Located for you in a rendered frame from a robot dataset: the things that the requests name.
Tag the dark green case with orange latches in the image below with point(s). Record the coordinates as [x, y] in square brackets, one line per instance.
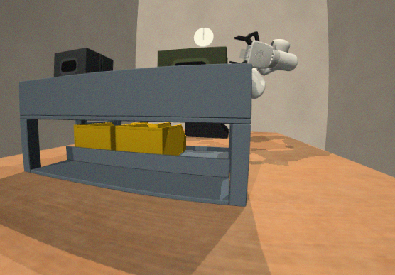
[193, 56]

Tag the dark grey case with orange latches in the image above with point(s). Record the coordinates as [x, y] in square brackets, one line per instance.
[80, 61]

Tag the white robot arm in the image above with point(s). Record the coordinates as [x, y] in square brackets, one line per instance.
[282, 60]

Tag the grey shelf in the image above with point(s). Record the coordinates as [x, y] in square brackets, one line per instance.
[211, 93]

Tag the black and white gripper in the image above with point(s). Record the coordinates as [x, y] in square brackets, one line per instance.
[259, 54]

